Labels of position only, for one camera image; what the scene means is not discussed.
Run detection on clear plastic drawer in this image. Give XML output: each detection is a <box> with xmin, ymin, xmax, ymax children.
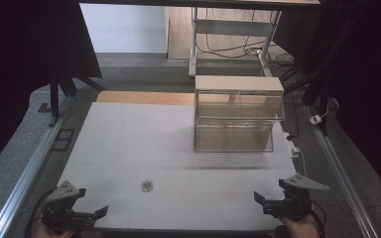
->
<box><xmin>195</xmin><ymin>90</ymin><xmax>285</xmax><ymax>121</ymax></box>
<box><xmin>194</xmin><ymin>123</ymin><xmax>275</xmax><ymax>154</ymax></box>

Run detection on person's left hand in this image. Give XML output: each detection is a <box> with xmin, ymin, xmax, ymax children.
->
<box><xmin>31</xmin><ymin>219</ymin><xmax>77</xmax><ymax>238</ymax></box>

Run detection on black metal stand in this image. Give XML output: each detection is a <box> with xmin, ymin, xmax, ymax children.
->
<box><xmin>38</xmin><ymin>73</ymin><xmax>106</xmax><ymax>128</ymax></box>

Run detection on black curtain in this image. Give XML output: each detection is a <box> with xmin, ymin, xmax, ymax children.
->
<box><xmin>0</xmin><ymin>0</ymin><xmax>103</xmax><ymax>179</ymax></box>
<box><xmin>272</xmin><ymin>0</ymin><xmax>381</xmax><ymax>206</ymax></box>

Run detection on black rectangular frame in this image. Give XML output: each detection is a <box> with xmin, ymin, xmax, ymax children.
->
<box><xmin>51</xmin><ymin>128</ymin><xmax>76</xmax><ymax>153</ymax></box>

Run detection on aluminium rail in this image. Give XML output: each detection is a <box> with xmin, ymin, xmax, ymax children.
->
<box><xmin>0</xmin><ymin>98</ymin><xmax>77</xmax><ymax>238</ymax></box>
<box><xmin>305</xmin><ymin>104</ymin><xmax>380</xmax><ymax>238</ymax></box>

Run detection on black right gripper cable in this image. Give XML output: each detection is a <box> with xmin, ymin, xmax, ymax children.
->
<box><xmin>306</xmin><ymin>197</ymin><xmax>328</xmax><ymax>238</ymax></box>

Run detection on person's right hand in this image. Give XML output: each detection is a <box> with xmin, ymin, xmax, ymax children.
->
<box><xmin>277</xmin><ymin>214</ymin><xmax>321</xmax><ymax>238</ymax></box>

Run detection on wooden board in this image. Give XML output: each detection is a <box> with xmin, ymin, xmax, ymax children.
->
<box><xmin>96</xmin><ymin>90</ymin><xmax>196</xmax><ymax>107</ymax></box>

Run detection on white metal table frame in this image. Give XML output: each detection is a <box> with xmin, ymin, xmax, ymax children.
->
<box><xmin>188</xmin><ymin>6</ymin><xmax>283</xmax><ymax>79</ymax></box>

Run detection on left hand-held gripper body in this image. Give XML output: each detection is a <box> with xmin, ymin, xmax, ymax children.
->
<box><xmin>41</xmin><ymin>180</ymin><xmax>97</xmax><ymax>231</ymax></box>

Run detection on clear drawer cabinet white top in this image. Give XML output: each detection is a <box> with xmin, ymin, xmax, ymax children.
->
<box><xmin>193</xmin><ymin>74</ymin><xmax>286</xmax><ymax>154</ymax></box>

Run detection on small round metallic ornament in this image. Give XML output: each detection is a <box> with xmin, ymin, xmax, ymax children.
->
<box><xmin>141</xmin><ymin>178</ymin><xmax>154</xmax><ymax>193</ymax></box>

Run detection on white plug with cable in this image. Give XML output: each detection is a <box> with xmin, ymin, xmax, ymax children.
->
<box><xmin>310</xmin><ymin>105</ymin><xmax>330</xmax><ymax>126</ymax></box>

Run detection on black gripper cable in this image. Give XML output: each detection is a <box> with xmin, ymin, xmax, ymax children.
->
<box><xmin>306</xmin><ymin>197</ymin><xmax>328</xmax><ymax>238</ymax></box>
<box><xmin>24</xmin><ymin>187</ymin><xmax>58</xmax><ymax>238</ymax></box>

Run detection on black floor cables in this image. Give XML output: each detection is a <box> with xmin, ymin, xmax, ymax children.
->
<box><xmin>196</xmin><ymin>8</ymin><xmax>296</xmax><ymax>68</ymax></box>

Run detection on white power strip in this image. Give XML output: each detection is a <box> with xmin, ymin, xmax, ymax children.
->
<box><xmin>282</xmin><ymin>132</ymin><xmax>302</xmax><ymax>159</ymax></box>

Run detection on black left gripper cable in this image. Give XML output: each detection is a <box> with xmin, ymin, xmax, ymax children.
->
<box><xmin>24</xmin><ymin>187</ymin><xmax>58</xmax><ymax>238</ymax></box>

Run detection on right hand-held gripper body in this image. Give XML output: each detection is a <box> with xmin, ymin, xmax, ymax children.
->
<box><xmin>262</xmin><ymin>174</ymin><xmax>330</xmax><ymax>222</ymax></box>

